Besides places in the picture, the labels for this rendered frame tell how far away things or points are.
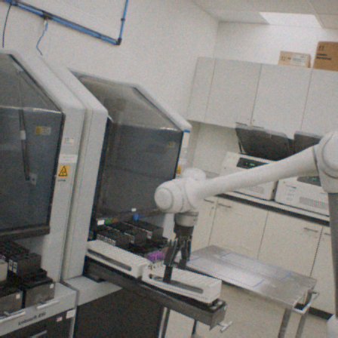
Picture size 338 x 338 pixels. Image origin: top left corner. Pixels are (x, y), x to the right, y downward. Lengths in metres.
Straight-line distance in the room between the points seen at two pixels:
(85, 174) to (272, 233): 2.51
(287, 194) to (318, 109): 0.86
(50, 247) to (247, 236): 2.61
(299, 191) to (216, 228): 0.88
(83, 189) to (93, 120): 0.27
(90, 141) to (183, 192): 0.46
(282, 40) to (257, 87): 0.68
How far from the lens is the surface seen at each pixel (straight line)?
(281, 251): 3.85
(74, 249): 1.70
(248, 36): 4.76
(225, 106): 4.32
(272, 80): 4.19
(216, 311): 1.54
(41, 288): 1.50
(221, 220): 4.00
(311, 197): 3.74
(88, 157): 1.61
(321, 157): 1.17
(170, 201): 1.31
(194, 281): 1.55
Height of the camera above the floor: 1.44
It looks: 7 degrees down
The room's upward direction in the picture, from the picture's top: 11 degrees clockwise
